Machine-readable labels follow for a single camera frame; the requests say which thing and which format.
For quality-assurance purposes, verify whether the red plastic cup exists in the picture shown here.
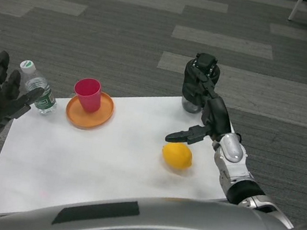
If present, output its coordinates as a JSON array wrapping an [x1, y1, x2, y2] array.
[[70, 76, 105, 114]]

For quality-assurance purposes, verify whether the clear plastic water bottle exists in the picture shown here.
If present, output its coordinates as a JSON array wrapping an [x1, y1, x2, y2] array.
[[12, 58, 64, 118]]

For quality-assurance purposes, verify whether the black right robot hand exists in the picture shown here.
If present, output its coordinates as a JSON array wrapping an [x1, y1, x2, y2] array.
[[164, 63, 244, 153]]

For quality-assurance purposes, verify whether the orange round plate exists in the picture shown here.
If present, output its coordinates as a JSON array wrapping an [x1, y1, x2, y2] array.
[[63, 87, 118, 135]]

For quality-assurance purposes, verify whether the black lidded jar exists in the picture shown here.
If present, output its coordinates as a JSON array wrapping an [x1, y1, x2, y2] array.
[[177, 50, 224, 118]]

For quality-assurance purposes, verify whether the yellow lemon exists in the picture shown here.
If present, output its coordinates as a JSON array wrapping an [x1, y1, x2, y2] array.
[[159, 140, 196, 173]]

